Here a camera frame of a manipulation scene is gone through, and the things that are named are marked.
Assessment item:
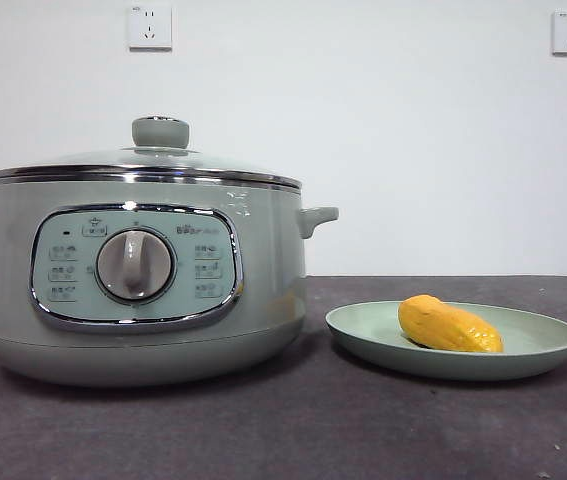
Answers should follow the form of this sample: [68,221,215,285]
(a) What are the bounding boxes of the pale green electric steamer pot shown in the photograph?
[0,174,340,389]

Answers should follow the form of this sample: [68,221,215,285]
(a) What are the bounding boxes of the yellow corn cob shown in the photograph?
[397,294,506,355]

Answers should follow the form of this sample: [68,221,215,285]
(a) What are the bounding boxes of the pale green round plate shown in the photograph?
[324,299,567,383]

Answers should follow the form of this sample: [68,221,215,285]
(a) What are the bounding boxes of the grey round control dial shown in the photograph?
[95,228,177,303]

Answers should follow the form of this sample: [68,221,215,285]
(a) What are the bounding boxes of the glass lid with round knob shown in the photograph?
[0,115,302,190]

